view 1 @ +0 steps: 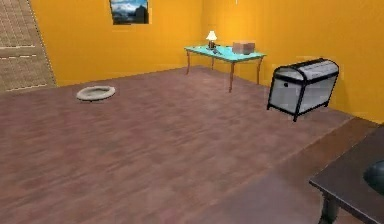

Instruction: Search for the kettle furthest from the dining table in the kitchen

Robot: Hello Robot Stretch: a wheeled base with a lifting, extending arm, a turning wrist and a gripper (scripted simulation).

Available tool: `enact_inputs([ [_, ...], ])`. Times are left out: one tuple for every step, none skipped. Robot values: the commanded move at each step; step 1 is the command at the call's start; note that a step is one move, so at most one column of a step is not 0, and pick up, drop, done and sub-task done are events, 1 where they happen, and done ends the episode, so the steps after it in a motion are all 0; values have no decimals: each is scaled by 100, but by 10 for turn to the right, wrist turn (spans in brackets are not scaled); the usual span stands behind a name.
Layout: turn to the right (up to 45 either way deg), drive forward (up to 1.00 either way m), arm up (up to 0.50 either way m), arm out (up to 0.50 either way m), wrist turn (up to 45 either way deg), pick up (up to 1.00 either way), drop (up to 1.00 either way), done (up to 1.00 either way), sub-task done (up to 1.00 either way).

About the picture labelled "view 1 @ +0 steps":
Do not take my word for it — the turquoise table with brown legs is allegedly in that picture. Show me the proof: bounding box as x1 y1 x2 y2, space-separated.
184 44 267 94

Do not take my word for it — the small white shade table lamp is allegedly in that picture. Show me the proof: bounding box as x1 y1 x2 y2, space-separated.
205 30 218 51

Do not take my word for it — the brown cardboard box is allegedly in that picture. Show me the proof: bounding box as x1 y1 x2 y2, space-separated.
231 41 257 56

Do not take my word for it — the round white pet bed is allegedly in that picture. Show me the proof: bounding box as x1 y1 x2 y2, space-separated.
75 85 117 102

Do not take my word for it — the framed landscape picture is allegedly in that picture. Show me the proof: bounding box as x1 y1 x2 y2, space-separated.
109 0 150 26

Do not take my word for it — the dark brown table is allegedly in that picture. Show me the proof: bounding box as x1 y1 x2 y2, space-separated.
308 123 384 224

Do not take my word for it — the brown panelled room door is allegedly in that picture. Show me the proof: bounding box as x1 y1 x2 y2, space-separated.
0 0 57 93

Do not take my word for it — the dark round object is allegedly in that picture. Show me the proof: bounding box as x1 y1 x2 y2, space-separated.
363 159 384 196

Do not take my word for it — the white chest with black frame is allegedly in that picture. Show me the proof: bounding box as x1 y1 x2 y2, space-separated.
266 57 340 123

